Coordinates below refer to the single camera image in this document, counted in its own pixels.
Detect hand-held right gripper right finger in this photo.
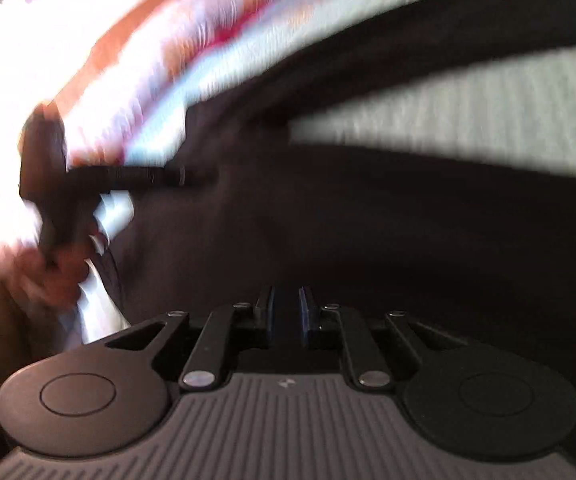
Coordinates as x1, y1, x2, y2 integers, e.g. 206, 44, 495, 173
298, 286, 468, 392

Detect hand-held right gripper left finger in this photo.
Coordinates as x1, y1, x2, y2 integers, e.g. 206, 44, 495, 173
105, 286, 275, 392

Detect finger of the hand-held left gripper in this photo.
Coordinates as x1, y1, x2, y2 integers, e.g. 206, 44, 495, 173
68, 166, 219, 192

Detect black pants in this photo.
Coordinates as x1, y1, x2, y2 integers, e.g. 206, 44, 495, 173
113, 0, 576, 461

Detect person's left forearm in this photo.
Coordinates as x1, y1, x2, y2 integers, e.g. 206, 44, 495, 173
0, 280, 89, 421

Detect person's left hand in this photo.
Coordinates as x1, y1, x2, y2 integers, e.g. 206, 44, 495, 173
15, 242, 91, 311

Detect bee print quilted blanket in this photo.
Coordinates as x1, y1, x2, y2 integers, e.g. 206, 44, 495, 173
133, 0, 576, 181

